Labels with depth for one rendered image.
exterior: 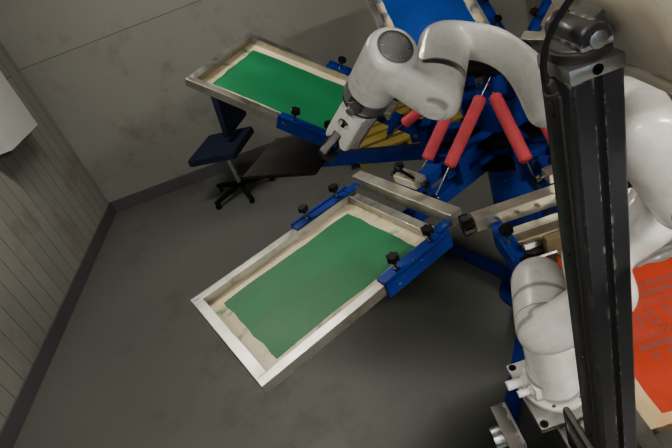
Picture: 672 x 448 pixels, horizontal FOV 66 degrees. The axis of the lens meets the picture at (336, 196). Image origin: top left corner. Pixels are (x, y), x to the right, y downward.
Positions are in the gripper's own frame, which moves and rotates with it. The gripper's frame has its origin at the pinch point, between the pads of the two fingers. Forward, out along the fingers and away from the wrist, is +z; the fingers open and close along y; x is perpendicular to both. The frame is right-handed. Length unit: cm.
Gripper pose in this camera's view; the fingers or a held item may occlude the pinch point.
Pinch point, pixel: (341, 138)
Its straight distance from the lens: 94.3
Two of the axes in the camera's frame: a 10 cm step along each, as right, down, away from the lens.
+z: -2.4, 3.2, 9.2
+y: 6.0, -6.9, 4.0
